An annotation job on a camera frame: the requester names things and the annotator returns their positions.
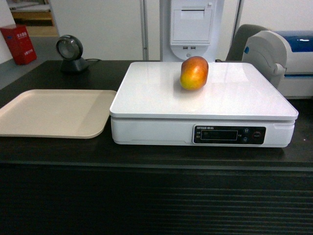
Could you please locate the dark red mango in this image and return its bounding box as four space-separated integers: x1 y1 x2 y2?
179 56 209 91

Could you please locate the white checkout scale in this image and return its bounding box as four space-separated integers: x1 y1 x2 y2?
110 62 298 147

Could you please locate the white receipt printer terminal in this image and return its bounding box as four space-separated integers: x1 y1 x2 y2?
159 0 224 62

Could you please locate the beige plastic tray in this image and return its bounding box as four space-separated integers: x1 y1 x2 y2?
0 89 116 139

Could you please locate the grey office chair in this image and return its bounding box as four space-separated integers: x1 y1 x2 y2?
226 24 268 61

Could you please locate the black barcode scanner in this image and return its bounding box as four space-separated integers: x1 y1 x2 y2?
56 35 89 73

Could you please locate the white blue label printer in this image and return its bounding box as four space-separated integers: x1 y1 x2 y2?
242 30 313 99

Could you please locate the red fire equipment box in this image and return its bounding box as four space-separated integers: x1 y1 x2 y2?
0 24 37 65

